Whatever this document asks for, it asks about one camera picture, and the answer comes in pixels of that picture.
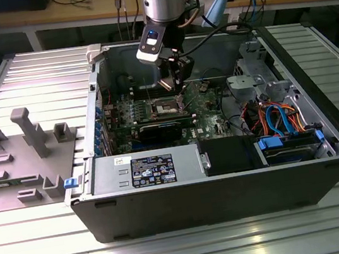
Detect black graphics card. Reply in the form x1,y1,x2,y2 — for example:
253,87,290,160
136,118,186,147

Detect grey case release latch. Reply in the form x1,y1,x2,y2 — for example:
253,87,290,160
85,42,105,65

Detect black plastic shroud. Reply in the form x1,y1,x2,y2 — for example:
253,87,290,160
197,132,263,179

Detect hard disk in blue carrier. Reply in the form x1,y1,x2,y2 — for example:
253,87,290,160
256,128,328,168

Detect grey parts rack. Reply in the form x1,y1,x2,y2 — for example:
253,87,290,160
0,99,89,213

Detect orange power wires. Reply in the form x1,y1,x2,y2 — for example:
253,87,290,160
239,95,310,141

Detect black open PC case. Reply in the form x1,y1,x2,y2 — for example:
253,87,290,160
42,8,339,250

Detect silver CPU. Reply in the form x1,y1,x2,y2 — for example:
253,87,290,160
156,74,181,94

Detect CPU socket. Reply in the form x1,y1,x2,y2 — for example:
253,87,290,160
149,94,187,119

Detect thin metal locking lever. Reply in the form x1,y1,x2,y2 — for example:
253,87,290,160
142,76,155,106

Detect blue plastic case latch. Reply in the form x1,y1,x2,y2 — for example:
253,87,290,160
63,176,80,190

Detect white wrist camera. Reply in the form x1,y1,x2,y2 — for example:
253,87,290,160
132,27,169,66

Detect black camera cable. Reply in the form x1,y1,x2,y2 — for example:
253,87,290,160
174,20,257,59

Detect green motherboard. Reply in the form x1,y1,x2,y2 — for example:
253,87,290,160
100,74,246,158

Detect blue wire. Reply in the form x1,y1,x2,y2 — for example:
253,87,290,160
263,100,298,140

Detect grey power supply unit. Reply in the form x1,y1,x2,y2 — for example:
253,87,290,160
85,142,207,197

